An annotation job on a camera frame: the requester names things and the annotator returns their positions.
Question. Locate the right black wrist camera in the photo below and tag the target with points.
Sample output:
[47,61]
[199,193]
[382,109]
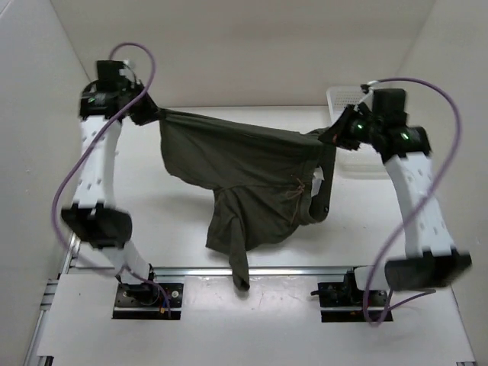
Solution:
[388,105]

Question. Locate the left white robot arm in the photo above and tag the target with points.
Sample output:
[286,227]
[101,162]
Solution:
[85,201]

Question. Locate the white perforated plastic basket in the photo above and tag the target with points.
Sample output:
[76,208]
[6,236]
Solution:
[363,163]

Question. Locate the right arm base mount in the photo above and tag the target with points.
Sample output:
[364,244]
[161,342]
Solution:
[342,303]

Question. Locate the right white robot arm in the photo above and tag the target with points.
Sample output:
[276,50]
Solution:
[420,255]

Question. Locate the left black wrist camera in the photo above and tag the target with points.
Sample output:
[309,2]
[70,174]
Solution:
[111,75]

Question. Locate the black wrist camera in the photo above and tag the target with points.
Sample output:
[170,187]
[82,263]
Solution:
[388,105]
[111,75]

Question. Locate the olive green shorts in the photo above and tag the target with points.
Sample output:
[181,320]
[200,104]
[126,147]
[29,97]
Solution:
[266,182]

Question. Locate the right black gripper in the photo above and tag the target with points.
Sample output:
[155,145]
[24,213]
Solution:
[338,133]

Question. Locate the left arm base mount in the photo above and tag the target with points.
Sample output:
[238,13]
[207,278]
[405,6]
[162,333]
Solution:
[147,302]

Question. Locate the aluminium frame rail left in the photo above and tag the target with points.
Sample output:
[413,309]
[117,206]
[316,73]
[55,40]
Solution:
[34,355]

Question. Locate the aluminium front rail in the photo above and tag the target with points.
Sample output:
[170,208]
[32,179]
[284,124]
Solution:
[253,271]

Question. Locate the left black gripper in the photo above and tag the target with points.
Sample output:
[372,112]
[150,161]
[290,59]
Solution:
[149,113]

